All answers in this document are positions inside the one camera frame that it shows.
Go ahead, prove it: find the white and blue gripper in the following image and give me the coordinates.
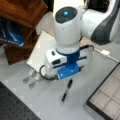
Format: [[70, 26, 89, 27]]
[[45, 45, 94, 79]]

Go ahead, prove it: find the black pen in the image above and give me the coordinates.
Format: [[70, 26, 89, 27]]
[[61, 79, 73, 103]]

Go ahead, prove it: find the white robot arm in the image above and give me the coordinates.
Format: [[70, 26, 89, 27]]
[[45, 0, 120, 80]]

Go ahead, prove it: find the white spiral notebook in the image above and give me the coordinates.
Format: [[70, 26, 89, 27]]
[[27, 31, 56, 71]]

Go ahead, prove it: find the metal binder clip stand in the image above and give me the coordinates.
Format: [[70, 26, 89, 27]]
[[23, 68, 41, 88]]

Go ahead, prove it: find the black and silver drawer box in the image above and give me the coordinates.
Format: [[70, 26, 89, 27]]
[[86, 63, 120, 120]]

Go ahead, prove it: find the blue book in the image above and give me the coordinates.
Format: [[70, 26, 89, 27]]
[[0, 18, 24, 47]]

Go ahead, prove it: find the brown wooden shelf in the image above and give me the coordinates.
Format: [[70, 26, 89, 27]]
[[0, 0, 48, 65]]

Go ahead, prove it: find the white cable with connector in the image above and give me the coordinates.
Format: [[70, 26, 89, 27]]
[[93, 46, 120, 63]]

